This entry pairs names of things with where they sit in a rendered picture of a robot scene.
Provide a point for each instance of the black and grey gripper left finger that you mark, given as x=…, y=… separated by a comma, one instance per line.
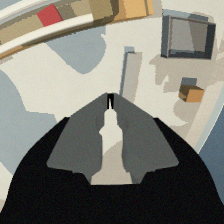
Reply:
x=73, y=145

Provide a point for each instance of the grey shallow tray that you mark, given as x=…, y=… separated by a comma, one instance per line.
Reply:
x=189, y=38

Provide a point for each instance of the small wooden block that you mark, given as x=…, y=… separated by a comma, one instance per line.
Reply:
x=191, y=93

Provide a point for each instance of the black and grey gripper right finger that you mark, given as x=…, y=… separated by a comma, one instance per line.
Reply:
x=150, y=145

